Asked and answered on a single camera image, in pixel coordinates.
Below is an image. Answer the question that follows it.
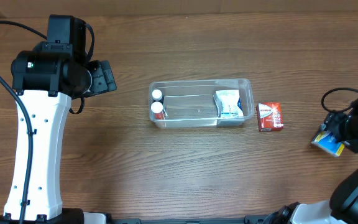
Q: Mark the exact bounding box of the black bottle white cap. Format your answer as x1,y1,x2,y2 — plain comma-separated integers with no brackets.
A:
152,89,164,104

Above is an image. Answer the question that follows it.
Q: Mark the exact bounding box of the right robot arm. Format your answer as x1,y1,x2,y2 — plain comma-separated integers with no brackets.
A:
264,99,358,223

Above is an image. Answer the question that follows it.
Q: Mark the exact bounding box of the red medicine box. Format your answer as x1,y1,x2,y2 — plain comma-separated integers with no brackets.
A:
256,102,284,132

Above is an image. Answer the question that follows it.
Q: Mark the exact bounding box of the clear plastic container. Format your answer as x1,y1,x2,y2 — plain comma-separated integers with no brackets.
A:
149,79,254,128

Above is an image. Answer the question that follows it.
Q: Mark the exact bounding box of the orange bottle white cap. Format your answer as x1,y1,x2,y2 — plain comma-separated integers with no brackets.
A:
150,101,168,119

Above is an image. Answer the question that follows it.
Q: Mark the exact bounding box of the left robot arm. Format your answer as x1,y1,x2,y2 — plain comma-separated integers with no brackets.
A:
0,15,116,223

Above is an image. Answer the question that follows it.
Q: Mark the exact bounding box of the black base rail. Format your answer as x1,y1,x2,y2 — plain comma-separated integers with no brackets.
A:
82,212,270,224

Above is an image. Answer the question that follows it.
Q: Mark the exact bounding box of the white blue medicine box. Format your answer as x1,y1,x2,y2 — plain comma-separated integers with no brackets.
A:
213,90,244,118

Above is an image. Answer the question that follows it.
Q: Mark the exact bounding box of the blue yellow VapoDrops box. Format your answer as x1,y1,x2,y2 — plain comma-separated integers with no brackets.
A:
311,131,345,157

